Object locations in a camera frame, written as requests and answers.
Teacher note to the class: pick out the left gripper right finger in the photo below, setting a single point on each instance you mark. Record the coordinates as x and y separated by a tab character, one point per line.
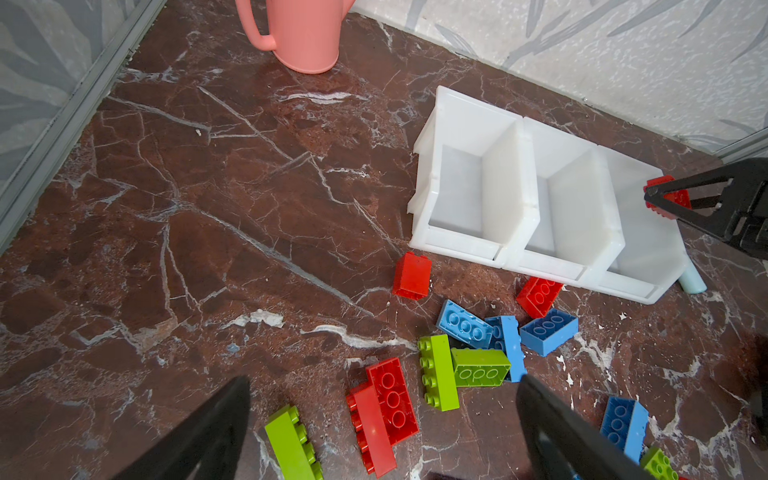
561	444

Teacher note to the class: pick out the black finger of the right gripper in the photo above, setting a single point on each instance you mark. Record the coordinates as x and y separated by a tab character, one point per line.
729	204

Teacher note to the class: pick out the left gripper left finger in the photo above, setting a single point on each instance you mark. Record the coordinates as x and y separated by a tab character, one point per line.
206	445

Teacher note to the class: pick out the blue lego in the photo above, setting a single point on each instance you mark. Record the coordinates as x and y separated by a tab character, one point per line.
624	425
545	335
463	326
505	337

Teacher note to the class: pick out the red lego pair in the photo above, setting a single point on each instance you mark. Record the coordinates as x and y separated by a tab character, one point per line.
382	415

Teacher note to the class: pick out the green lego right tilted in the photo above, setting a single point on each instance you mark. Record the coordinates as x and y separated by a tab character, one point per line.
658	465

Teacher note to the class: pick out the green lego far left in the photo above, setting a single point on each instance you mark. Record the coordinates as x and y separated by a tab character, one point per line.
289	440

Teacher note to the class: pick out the green lego flat centre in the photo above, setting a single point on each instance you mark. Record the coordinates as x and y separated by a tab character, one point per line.
479	368

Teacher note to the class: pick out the blue lego upright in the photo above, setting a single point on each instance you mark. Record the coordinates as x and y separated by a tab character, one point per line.
505	337

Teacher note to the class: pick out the green lego upright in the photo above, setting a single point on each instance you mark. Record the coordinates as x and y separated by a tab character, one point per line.
438	375

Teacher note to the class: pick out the white three-compartment bin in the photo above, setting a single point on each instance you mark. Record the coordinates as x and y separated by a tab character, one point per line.
506	191

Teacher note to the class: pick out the pink watering can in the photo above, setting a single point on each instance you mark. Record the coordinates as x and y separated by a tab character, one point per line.
304	35

